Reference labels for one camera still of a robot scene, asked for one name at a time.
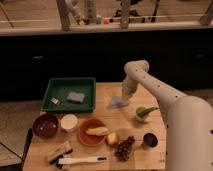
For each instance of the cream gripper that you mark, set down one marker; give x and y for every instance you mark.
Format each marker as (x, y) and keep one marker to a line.
(125, 96)

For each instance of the grey-blue towel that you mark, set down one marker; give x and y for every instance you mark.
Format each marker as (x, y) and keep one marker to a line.
(117, 102)

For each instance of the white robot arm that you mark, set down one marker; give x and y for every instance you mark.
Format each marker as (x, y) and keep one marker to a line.
(189, 120)

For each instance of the light green cup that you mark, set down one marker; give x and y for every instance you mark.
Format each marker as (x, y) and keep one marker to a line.
(140, 119)

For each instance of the yellow corn cob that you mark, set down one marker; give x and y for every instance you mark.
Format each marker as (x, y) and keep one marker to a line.
(98, 131)

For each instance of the yellow apple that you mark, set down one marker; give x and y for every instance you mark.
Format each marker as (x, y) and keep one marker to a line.
(112, 139)

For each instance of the grey sponge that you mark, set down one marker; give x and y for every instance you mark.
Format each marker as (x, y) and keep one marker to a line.
(76, 97)

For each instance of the green plastic tray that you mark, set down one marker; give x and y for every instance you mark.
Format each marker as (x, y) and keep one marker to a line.
(60, 88)

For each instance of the dark green cup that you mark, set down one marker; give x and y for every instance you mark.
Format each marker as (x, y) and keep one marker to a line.
(149, 141)

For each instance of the purple grape bunch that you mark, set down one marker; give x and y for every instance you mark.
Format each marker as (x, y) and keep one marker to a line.
(123, 149)

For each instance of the orange plate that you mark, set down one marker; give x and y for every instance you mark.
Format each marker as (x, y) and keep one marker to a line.
(90, 140)

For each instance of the white cup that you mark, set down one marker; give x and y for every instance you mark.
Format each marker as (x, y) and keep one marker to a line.
(69, 122)

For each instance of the dark red bowl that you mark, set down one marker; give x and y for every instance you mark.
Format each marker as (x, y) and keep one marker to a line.
(45, 126)

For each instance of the white black-tipped brush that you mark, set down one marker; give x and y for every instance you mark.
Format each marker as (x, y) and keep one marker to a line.
(93, 159)

